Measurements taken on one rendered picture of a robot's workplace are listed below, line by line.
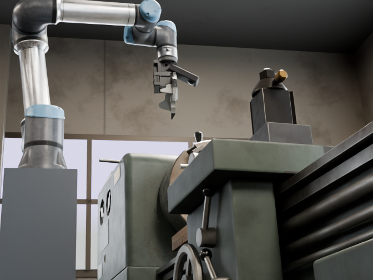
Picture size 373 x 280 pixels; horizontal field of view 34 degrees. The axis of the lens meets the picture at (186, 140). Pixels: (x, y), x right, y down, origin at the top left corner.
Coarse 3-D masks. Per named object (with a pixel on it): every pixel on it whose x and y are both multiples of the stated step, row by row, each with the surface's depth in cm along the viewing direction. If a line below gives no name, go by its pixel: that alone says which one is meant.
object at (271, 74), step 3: (264, 69) 136; (267, 69) 135; (270, 69) 136; (261, 72) 136; (264, 72) 135; (267, 72) 135; (270, 72) 135; (273, 72) 135; (261, 75) 136; (264, 75) 135; (267, 75) 135; (270, 75) 135; (273, 75) 135; (261, 78) 135
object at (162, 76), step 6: (156, 60) 217; (162, 60) 216; (168, 60) 216; (174, 60) 217; (156, 66) 218; (162, 66) 217; (168, 66) 216; (156, 72) 213; (162, 72) 213; (168, 72) 214; (174, 72) 214; (156, 78) 213; (162, 78) 213; (168, 78) 213; (156, 84) 211; (162, 84) 212; (156, 90) 215
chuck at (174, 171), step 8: (200, 144) 190; (184, 152) 187; (176, 160) 185; (184, 160) 186; (176, 168) 184; (168, 176) 185; (176, 176) 183; (168, 184) 183; (176, 216) 182; (184, 216) 179; (176, 224) 186; (184, 224) 181
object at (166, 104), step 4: (168, 96) 218; (172, 96) 218; (164, 100) 219; (168, 100) 219; (172, 100) 218; (160, 104) 219; (164, 104) 219; (168, 104) 219; (172, 104) 218; (164, 108) 219; (168, 108) 219; (172, 108) 218; (172, 112) 219; (172, 116) 219
